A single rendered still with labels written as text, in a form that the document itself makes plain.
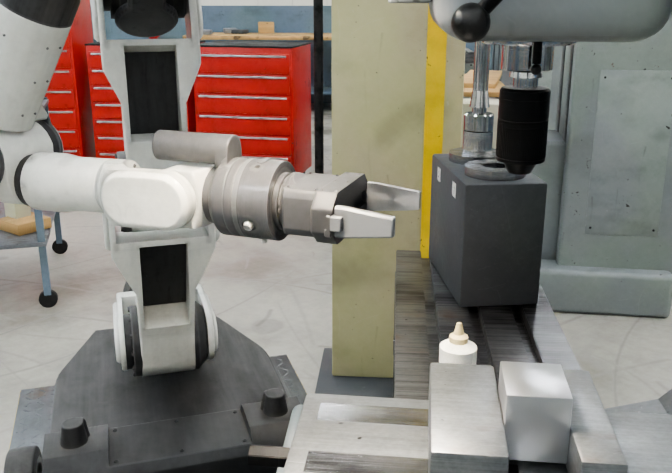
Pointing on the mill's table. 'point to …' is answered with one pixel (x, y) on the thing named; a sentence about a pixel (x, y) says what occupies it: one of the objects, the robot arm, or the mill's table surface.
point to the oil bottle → (458, 348)
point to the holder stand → (486, 229)
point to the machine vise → (326, 440)
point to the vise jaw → (465, 420)
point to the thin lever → (536, 58)
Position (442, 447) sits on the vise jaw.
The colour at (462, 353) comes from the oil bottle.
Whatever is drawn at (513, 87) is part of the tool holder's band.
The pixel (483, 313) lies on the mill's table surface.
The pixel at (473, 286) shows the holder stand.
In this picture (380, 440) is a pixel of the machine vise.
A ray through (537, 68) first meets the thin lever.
